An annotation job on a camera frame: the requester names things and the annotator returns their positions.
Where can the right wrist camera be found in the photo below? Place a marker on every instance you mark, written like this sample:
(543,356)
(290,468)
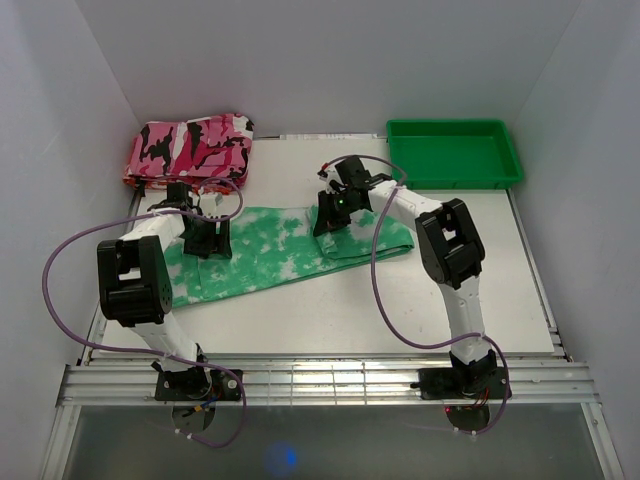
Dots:
(332,181)

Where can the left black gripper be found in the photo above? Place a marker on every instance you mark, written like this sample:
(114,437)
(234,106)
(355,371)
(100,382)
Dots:
(202,250)

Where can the orange folded garment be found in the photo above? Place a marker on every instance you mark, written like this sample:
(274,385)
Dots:
(224,184)

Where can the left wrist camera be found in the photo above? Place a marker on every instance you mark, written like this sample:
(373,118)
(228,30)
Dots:
(208,203)

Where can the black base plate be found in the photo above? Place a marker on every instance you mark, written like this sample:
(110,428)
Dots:
(196,384)
(451,384)

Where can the green plastic tray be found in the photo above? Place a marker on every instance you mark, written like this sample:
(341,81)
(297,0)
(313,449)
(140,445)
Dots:
(460,154)

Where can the aluminium frame rail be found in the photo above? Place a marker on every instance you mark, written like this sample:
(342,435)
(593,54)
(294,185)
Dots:
(326,383)

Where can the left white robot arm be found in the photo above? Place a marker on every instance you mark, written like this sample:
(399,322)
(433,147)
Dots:
(134,282)

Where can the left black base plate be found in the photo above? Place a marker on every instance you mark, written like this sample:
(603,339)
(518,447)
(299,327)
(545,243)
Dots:
(196,384)

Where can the green tie-dye trousers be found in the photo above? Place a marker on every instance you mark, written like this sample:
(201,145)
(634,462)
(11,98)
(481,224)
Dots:
(276,246)

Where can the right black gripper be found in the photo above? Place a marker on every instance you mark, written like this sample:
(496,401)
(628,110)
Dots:
(326,220)

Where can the pink camouflage folded trousers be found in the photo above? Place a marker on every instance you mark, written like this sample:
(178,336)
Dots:
(196,149)

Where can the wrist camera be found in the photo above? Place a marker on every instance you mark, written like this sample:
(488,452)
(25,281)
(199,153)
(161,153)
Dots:
(332,181)
(208,203)

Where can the white paper strip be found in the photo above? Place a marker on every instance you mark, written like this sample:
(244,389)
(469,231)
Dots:
(331,136)

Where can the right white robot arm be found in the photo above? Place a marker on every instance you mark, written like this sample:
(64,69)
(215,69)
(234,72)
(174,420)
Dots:
(450,247)

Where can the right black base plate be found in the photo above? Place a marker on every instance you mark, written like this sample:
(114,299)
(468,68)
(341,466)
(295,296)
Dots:
(451,384)

